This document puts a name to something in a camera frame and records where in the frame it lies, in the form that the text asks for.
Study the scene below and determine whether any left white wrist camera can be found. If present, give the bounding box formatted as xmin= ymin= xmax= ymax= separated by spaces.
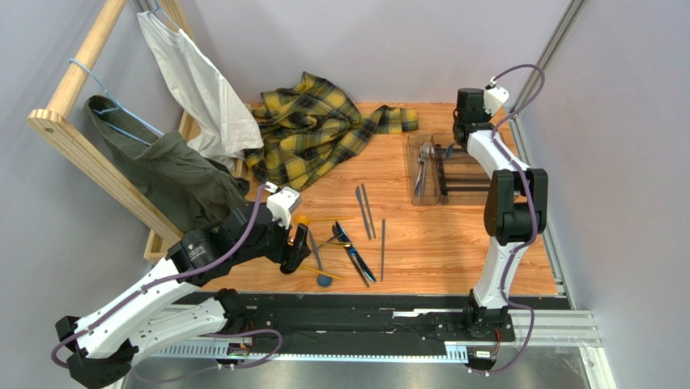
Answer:
xmin=265 ymin=182 xmax=302 ymax=229

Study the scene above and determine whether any light blue hanger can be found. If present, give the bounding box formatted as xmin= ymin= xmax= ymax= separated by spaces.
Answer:
xmin=69 ymin=58 xmax=164 ymax=147

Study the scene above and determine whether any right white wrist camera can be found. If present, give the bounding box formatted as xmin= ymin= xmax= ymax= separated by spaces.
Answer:
xmin=483 ymin=79 xmax=510 ymax=118

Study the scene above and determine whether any white hanging garment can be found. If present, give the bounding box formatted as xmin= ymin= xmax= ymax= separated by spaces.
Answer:
xmin=137 ymin=12 xmax=263 ymax=169

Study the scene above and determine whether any silver spoon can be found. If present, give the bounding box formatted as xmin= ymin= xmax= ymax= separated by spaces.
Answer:
xmin=417 ymin=141 xmax=433 ymax=196

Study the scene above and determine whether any blue metal knife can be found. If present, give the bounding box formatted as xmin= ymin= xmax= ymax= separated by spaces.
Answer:
xmin=332 ymin=221 xmax=377 ymax=287

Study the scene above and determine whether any yellow plaid shirt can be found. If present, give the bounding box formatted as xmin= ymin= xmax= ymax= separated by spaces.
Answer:
xmin=245 ymin=72 xmax=419 ymax=191

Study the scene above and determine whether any grey plastic knife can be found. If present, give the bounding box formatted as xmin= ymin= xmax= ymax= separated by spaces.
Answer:
xmin=379 ymin=219 xmax=386 ymax=282

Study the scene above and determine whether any blue-grey plastic spoon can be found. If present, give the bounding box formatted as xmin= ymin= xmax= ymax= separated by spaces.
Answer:
xmin=308 ymin=231 xmax=333 ymax=288

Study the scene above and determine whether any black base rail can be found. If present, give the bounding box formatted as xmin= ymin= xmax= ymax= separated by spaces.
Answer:
xmin=145 ymin=291 xmax=518 ymax=374

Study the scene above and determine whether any silver fork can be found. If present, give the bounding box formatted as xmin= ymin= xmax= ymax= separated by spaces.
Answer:
xmin=413 ymin=142 xmax=428 ymax=196

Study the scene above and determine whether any clear plastic utensil organizer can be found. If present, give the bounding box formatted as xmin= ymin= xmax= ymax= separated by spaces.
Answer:
xmin=406 ymin=133 xmax=491 ymax=207

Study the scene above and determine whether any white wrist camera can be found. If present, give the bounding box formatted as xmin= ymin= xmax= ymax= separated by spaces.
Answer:
xmin=483 ymin=79 xmax=510 ymax=118
xmin=265 ymin=182 xmax=302 ymax=229

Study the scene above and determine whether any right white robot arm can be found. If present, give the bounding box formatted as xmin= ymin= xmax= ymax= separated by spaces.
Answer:
xmin=453 ymin=86 xmax=548 ymax=336

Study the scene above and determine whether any yellow plastic spoon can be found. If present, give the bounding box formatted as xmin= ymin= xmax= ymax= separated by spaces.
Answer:
xmin=292 ymin=214 xmax=352 ymax=225
xmin=298 ymin=265 xmax=346 ymax=281

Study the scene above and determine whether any wooden clothes rack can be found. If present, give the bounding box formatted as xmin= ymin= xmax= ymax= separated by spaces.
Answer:
xmin=27 ymin=0 xmax=250 ymax=265

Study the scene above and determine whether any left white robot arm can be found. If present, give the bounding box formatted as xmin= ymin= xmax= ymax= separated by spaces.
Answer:
xmin=51 ymin=194 xmax=310 ymax=388

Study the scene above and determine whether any olive green garment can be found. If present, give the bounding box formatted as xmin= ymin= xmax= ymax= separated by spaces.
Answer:
xmin=84 ymin=95 xmax=250 ymax=233

